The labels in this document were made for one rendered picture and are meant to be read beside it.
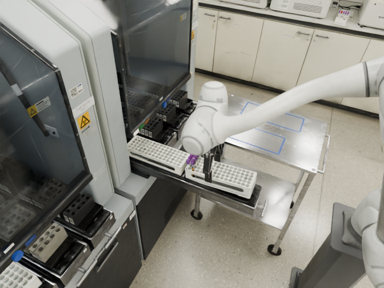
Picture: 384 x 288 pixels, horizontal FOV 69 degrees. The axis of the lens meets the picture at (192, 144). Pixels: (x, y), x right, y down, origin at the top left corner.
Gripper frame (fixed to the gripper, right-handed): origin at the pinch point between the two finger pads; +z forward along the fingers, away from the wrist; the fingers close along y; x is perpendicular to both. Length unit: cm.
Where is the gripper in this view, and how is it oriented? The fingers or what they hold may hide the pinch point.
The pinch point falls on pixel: (212, 170)
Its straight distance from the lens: 122.9
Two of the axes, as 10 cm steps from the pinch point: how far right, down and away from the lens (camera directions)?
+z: 0.4, 7.7, 6.4
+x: -9.1, -2.4, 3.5
